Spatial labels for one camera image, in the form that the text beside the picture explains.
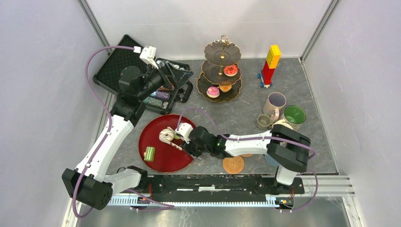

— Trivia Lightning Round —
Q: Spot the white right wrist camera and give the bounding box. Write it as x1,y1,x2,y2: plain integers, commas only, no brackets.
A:
175,123,193,144

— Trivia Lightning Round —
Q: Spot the pink frosted donut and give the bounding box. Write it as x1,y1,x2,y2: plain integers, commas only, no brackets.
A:
207,86,220,98

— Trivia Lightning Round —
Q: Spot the small brown pastry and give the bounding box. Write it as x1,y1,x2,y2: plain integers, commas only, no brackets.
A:
218,85,232,93

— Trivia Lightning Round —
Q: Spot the pink ceramic mug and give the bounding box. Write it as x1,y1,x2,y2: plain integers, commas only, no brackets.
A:
262,92,287,122

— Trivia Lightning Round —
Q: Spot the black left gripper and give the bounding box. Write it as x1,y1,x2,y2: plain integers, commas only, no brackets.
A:
137,59,193,101

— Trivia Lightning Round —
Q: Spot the small grey cup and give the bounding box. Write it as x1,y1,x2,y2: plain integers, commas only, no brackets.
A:
257,114,271,130

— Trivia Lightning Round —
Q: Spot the woven coaster front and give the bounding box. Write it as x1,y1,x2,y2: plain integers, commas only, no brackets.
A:
222,156,244,174

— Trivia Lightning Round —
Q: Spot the green inside ceramic mug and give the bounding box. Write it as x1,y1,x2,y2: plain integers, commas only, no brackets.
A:
280,105,306,131

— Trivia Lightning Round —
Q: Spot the black poker chip case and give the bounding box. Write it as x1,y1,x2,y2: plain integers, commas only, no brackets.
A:
93,35,193,114

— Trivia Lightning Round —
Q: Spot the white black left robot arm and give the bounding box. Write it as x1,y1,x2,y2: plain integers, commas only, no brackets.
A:
62,61,193,210

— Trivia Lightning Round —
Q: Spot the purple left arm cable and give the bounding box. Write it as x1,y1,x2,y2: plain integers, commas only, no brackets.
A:
72,45,135,219

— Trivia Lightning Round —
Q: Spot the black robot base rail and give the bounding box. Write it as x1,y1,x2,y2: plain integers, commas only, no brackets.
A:
135,174,305,202

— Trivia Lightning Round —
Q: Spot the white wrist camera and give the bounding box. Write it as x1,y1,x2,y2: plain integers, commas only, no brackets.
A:
133,46,159,69
175,123,193,144

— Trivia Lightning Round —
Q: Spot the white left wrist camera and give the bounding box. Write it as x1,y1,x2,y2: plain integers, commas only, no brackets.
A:
133,46,159,69

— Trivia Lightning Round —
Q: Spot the blue round coaster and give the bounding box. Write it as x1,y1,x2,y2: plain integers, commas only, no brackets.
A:
264,155,279,166

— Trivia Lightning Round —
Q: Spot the three-tier black gold stand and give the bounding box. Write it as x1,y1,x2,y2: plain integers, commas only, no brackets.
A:
196,35,243,103

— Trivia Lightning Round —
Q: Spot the white chocolate striped donut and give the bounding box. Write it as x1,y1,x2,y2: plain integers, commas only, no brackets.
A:
159,128,175,144

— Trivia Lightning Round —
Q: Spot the yellow ceramic mug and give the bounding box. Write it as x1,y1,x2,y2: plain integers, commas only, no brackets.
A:
272,121,293,130

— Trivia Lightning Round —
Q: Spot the red frosted donut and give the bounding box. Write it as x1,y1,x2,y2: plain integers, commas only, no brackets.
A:
223,64,238,77

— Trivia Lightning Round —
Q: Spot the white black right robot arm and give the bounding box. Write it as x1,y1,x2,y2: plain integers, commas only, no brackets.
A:
159,123,315,193

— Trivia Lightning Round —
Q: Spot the red yellow toy block tower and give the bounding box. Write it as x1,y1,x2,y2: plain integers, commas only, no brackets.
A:
257,44,281,88

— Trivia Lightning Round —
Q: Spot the red round tray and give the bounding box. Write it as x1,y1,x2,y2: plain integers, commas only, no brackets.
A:
138,114,194,173

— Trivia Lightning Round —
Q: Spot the green matcha cake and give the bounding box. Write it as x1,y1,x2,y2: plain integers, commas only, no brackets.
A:
144,147,156,162

